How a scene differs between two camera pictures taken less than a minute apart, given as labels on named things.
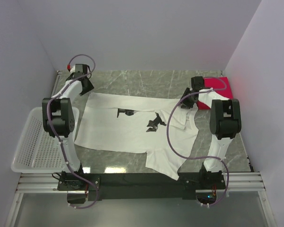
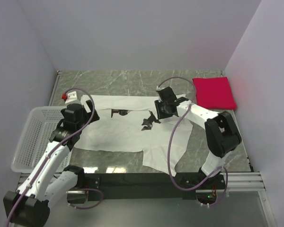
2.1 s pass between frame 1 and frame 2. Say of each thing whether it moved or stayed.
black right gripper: moved
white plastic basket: stayed
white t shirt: stayed
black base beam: stayed
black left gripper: moved
